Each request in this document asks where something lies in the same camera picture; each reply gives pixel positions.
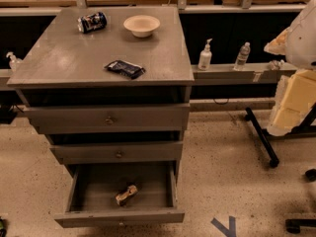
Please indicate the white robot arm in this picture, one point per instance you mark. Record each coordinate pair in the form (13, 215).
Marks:
(301, 39)

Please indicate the white bowl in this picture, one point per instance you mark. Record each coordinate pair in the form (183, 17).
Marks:
(141, 26)

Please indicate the black stand leg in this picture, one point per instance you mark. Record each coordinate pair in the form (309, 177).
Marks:
(273, 157)

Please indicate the grey open bottom drawer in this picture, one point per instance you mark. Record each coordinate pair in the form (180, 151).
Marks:
(92, 200)

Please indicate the small sanitizer bottle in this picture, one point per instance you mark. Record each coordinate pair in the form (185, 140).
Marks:
(14, 60)

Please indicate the grey middle drawer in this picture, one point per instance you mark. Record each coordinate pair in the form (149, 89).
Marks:
(117, 152)

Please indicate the dark blue snack bag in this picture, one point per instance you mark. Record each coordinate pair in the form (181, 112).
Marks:
(126, 69)

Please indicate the grey drawer cabinet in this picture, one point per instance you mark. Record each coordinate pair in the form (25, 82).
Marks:
(67, 68)

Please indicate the crumpled paper wad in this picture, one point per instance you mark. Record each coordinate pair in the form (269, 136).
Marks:
(276, 64)

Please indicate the blue soda can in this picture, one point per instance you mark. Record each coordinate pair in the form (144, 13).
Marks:
(90, 23)

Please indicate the clear water bottle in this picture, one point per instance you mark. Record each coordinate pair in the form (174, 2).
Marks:
(242, 56)

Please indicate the white pump bottle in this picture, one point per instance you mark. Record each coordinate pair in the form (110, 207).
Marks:
(205, 57)

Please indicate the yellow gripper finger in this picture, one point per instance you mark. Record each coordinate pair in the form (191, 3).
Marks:
(295, 97)
(278, 45)

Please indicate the orange soda can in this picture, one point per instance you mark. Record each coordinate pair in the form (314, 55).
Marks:
(124, 196)

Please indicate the black chair base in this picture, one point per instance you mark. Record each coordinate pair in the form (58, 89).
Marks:
(293, 225)

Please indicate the grey top drawer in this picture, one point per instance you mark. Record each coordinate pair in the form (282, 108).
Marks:
(120, 118)

